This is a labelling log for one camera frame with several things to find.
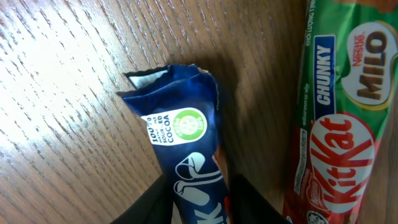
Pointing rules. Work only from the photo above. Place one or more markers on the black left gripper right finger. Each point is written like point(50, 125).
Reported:
point(248, 206)

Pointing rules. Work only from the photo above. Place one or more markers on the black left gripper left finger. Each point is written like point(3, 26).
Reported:
point(154, 206)

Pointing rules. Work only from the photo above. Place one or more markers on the blue Dairy Milk chocolate bar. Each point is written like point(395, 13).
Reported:
point(180, 106)

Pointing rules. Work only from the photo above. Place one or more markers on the green red KitKat Milo bar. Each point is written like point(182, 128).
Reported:
point(347, 83)

